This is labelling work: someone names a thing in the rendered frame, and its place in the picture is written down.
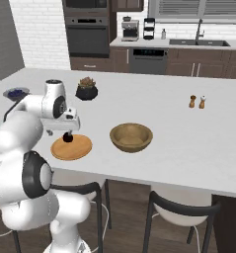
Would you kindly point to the window with grey blinds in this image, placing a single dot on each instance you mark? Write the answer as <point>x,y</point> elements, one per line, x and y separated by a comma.
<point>195,9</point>

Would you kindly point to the grey blue plate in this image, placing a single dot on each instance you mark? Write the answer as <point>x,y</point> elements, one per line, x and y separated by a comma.
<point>15,94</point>

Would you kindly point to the round wooden plate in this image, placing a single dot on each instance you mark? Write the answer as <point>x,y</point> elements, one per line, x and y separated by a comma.
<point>73,150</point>

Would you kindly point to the wooden pepper shaker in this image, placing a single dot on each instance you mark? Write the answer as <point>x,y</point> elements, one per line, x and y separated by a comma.
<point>192,102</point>

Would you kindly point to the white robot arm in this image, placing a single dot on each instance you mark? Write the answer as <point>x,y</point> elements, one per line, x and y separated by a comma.
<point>14,184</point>

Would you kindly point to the dark grey dishwasher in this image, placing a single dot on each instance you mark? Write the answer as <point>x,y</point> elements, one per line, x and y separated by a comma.
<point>148,61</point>

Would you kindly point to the dark sink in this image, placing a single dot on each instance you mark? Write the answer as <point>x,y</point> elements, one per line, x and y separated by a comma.
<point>198,42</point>

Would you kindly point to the plant in black pot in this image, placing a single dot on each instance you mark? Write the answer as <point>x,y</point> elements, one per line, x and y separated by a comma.
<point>86,90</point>

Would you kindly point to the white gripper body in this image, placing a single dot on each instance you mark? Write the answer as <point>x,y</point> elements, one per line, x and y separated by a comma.
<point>62,124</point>

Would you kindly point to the brown wall cupboard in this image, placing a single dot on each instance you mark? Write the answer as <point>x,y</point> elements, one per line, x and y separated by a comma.
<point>126,4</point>

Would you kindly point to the dark tap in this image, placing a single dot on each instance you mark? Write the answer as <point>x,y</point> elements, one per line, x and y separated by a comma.
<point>198,31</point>

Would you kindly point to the grey soap bottle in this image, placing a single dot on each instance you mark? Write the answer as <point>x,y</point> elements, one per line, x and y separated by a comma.
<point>163,34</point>

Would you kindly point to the wooden bowl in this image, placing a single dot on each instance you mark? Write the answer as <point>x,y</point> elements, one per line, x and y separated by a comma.
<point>131,138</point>

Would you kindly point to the silver coffee machine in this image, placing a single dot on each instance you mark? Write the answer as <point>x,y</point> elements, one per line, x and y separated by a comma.
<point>130,29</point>

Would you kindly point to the dark avocado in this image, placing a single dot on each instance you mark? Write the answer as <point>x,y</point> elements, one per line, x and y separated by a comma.
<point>68,138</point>

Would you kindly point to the black frame white seat chair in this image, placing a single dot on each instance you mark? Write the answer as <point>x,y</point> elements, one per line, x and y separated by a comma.
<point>90,192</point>
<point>182,210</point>

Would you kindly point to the dark microwave oven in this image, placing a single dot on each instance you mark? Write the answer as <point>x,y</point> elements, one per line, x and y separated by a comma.
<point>86,4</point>

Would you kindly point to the brown cupboard run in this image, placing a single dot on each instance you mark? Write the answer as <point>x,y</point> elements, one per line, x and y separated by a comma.
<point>99,64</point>
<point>205,64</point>

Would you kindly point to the dark built-in oven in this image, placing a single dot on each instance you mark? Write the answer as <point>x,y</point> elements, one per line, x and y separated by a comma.
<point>87,36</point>

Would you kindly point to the wooden salt shaker white top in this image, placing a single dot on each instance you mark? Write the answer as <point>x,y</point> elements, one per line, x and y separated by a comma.
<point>202,102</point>

